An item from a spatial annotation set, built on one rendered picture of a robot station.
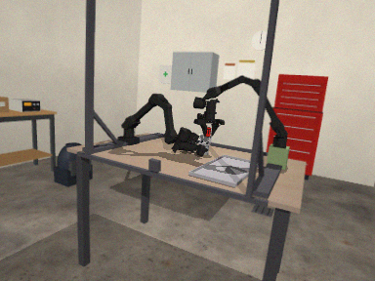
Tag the grey metal bracket with holes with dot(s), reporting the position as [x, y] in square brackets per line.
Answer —
[204, 139]

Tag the red screwdriver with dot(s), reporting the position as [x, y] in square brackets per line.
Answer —
[208, 133]

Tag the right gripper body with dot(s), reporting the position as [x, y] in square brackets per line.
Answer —
[209, 115]

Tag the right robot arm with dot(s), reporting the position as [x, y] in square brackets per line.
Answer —
[280, 138]

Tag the grey rectangular table frame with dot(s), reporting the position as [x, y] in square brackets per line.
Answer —
[263, 185]

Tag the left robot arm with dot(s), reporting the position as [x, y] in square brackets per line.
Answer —
[170, 136]

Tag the white shallow rectangular tray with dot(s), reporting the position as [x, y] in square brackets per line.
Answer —
[225, 169]

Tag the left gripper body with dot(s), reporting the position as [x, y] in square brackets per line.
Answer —
[200, 149]

